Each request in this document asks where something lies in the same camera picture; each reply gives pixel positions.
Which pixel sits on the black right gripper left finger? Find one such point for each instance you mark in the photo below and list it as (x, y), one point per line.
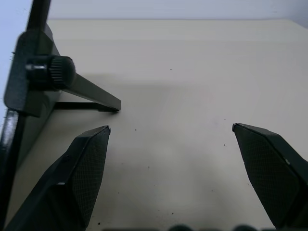
(79, 178)

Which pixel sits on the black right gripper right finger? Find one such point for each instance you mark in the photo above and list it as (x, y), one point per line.
(272, 173)

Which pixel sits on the black whiteboard stand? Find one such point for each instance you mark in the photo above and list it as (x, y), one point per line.
(33, 96)

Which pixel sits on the black knurled stand knob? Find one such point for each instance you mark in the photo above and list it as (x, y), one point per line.
(54, 72)

